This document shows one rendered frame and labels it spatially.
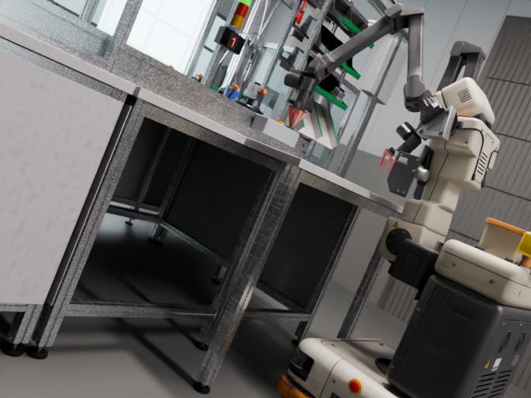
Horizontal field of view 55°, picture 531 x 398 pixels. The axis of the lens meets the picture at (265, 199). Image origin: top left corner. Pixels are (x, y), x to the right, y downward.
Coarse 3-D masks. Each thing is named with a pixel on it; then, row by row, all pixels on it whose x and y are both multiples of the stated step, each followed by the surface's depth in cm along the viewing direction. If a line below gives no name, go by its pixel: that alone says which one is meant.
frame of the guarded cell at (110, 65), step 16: (0, 16) 117; (16, 16) 119; (128, 16) 139; (32, 32) 123; (48, 32) 126; (128, 32) 140; (64, 48) 130; (80, 48) 132; (112, 48) 139; (96, 64) 137; (112, 64) 141
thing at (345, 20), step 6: (318, 0) 240; (324, 0) 238; (336, 0) 250; (330, 6) 233; (336, 6) 250; (342, 6) 246; (330, 12) 232; (336, 12) 230; (342, 12) 245; (348, 12) 242; (342, 18) 225; (348, 18) 241; (348, 24) 229; (354, 30) 232
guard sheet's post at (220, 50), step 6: (222, 48) 211; (216, 54) 210; (222, 54) 211; (216, 60) 210; (210, 66) 210; (216, 66) 211; (210, 72) 210; (210, 78) 212; (204, 84) 210; (210, 84) 212
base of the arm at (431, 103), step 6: (426, 102) 180; (432, 102) 179; (438, 102) 178; (420, 108) 181; (426, 108) 178; (432, 108) 177; (438, 108) 174; (444, 108) 176; (420, 114) 181; (426, 114) 176; (432, 114) 175; (438, 114) 176; (420, 120) 177; (426, 120) 177
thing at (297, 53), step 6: (294, 54) 243; (300, 54) 240; (288, 60) 245; (294, 60) 242; (312, 60) 252; (294, 66) 241; (306, 66) 235; (318, 84) 244; (324, 84) 242; (318, 90) 230; (324, 90) 232; (330, 96) 236
